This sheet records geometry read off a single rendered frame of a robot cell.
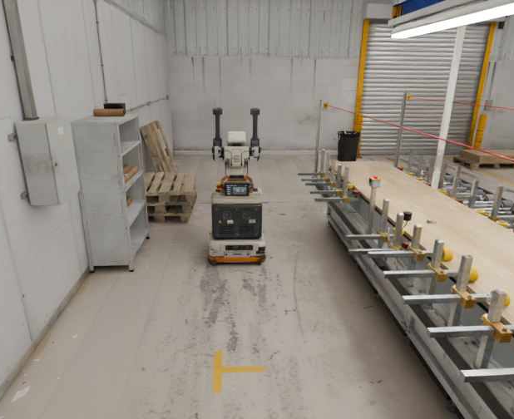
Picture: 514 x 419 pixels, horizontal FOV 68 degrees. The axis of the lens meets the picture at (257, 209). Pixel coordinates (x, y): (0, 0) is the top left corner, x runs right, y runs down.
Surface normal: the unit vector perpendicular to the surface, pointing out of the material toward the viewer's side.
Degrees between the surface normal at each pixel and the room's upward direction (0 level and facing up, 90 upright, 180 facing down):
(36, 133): 90
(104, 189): 90
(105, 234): 90
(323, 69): 90
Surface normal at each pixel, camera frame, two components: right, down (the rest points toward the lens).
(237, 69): 0.07, 0.33
